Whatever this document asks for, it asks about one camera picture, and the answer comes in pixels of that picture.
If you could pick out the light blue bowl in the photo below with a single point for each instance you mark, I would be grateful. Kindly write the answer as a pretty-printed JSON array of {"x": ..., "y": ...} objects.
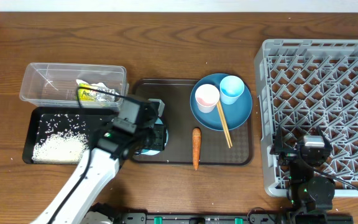
[{"x": 149, "y": 152}]

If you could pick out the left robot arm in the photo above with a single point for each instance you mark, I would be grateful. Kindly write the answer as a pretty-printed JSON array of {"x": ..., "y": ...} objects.
[{"x": 108, "y": 150}]

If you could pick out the foil snack wrapper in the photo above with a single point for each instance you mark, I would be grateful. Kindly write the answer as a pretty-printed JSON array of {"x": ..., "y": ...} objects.
[{"x": 97, "y": 95}]

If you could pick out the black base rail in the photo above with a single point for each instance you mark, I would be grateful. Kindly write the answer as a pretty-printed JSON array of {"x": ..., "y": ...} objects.
[{"x": 143, "y": 218}]

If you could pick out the pink white cup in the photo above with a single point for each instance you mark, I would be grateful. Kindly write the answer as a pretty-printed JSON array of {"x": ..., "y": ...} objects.
[{"x": 207, "y": 96}]

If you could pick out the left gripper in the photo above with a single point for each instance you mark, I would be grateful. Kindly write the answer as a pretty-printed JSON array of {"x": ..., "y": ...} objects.
[{"x": 160, "y": 144}]

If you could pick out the brown serving tray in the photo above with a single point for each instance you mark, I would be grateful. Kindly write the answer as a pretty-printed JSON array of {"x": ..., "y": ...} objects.
[{"x": 180, "y": 121}]

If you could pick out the white rice pile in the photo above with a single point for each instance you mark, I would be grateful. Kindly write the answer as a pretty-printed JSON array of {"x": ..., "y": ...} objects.
[{"x": 63, "y": 138}]

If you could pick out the light blue cup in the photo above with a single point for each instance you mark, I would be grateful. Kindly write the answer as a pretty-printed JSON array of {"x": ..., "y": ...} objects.
[{"x": 231, "y": 88}]

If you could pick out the dark blue plate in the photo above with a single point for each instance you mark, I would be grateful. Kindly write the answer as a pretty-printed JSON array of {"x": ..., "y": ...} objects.
[{"x": 236, "y": 114}]

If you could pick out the grey dishwasher rack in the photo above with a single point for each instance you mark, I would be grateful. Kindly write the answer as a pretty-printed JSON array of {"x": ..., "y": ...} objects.
[{"x": 302, "y": 84}]

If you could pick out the orange carrot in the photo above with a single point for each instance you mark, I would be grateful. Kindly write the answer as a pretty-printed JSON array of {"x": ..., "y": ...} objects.
[{"x": 196, "y": 143}]

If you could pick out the black waste tray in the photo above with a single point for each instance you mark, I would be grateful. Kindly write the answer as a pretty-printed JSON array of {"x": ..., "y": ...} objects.
[{"x": 35, "y": 119}]

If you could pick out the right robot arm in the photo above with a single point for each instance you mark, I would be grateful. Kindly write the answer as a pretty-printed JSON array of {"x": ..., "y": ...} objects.
[{"x": 311, "y": 196}]

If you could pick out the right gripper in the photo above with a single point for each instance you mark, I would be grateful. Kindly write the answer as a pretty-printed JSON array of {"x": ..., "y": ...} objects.
[{"x": 286, "y": 157}]

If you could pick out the wooden chopstick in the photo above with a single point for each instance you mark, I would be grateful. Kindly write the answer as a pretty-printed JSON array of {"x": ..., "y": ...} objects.
[
  {"x": 226, "y": 123},
  {"x": 223, "y": 124}
]

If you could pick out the clear plastic bin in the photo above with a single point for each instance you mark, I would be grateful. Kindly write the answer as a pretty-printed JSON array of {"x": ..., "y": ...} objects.
[{"x": 54, "y": 84}]

